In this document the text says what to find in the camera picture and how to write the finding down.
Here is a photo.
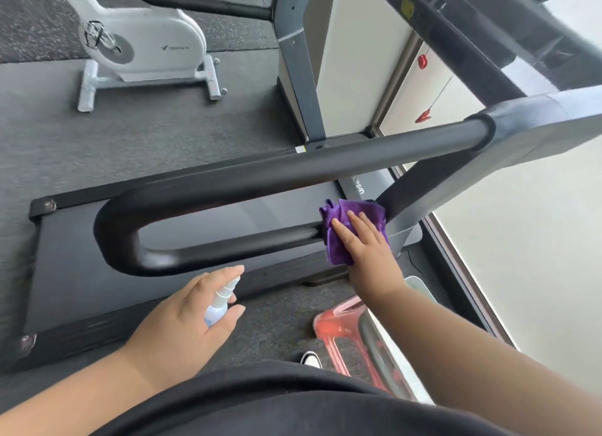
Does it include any person's right forearm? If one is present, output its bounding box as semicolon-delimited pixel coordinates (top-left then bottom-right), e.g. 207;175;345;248
359;282;602;436

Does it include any black treadmill handrail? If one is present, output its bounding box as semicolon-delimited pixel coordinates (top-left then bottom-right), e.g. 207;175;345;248
93;113;497;277
123;0;275;21

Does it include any red safety clip with cord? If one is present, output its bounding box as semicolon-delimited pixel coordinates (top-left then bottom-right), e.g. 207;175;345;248
415;75;453;124

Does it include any white exercise bike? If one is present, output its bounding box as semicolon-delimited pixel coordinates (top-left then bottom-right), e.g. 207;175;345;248
49;0;228;114

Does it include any white spray bottle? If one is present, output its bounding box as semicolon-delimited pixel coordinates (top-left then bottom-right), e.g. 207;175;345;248
204;275;241;328

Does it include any black shirt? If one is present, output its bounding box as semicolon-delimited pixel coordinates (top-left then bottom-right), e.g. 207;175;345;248
92;360;518;436

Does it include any grey treadmill base with uprights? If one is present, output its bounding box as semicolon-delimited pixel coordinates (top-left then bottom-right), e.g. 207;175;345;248
9;0;424;373

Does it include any person's left hand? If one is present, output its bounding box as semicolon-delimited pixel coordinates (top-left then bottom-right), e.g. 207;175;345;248
120;264;247;394

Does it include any purple microfibre cloth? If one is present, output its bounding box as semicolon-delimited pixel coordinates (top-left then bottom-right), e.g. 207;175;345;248
319;198;389;266

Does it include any person's right hand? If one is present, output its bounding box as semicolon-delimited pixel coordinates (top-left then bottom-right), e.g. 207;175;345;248
330;210;409;306

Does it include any white plastic tub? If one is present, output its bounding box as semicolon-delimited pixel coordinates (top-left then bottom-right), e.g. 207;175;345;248
364;275;441;406

